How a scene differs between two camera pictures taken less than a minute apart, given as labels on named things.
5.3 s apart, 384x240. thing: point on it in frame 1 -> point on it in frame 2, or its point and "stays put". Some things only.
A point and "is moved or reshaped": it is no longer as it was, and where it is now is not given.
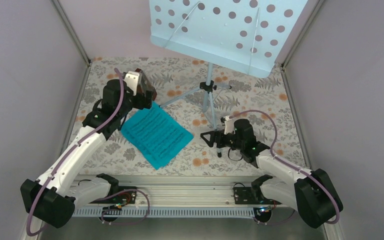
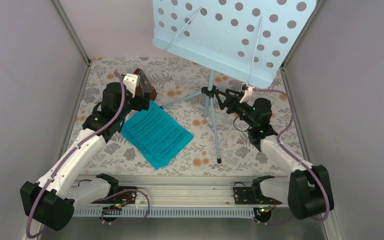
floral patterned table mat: [233, 116] stays put
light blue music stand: [245, 36] is moved or reshaped
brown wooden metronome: [144, 85] stays put
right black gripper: [218, 134] -> [228, 100]
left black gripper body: [140, 104] stays put
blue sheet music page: [156, 134] stays put
